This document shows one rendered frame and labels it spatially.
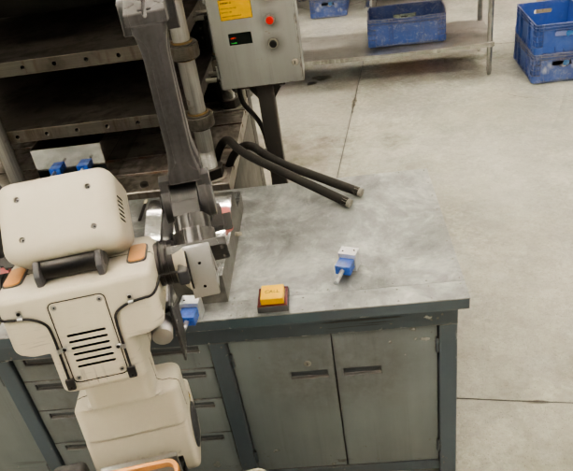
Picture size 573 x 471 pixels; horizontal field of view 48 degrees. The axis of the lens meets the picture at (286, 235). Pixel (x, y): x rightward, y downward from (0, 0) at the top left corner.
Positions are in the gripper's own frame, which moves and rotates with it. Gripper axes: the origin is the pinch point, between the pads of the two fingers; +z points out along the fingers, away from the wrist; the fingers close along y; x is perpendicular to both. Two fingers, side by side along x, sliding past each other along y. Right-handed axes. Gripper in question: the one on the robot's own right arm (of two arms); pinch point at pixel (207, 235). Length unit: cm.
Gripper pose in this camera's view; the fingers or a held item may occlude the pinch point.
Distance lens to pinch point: 164.7
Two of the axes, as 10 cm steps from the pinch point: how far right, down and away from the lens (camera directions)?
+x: 2.0, 8.4, -5.0
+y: -9.8, 2.0, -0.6
